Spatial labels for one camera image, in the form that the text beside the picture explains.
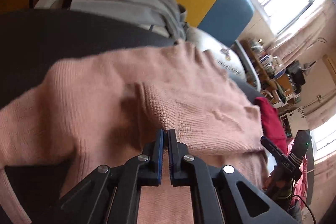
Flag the cluttered wooden shelf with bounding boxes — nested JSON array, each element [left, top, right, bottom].
[[241, 39, 292, 106]]

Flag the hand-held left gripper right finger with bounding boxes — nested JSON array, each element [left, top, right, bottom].
[[168, 128, 300, 224]]

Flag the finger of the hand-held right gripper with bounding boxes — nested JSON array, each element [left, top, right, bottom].
[[261, 135, 285, 161]]

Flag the pink knitted sweater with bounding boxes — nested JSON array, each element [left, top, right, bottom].
[[0, 39, 271, 224]]

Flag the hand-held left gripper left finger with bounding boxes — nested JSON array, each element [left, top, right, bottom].
[[59, 129, 164, 224]]

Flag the person's right hand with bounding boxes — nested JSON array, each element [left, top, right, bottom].
[[263, 165, 292, 199]]

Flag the white low cabinet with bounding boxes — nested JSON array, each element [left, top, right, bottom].
[[280, 107, 310, 135]]

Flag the pink patterned curtain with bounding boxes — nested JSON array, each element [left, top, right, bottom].
[[270, 0, 336, 62]]

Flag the grey garment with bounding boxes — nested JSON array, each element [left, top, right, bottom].
[[34, 0, 189, 41]]

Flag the thin black cable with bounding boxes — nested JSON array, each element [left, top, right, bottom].
[[289, 195, 317, 224]]

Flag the small side window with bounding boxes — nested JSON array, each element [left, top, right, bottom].
[[310, 127, 336, 161]]

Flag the white printed pillow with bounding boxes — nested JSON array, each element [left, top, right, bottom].
[[186, 27, 248, 81]]

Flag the dark red cloth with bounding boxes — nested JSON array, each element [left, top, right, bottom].
[[253, 97, 288, 146]]

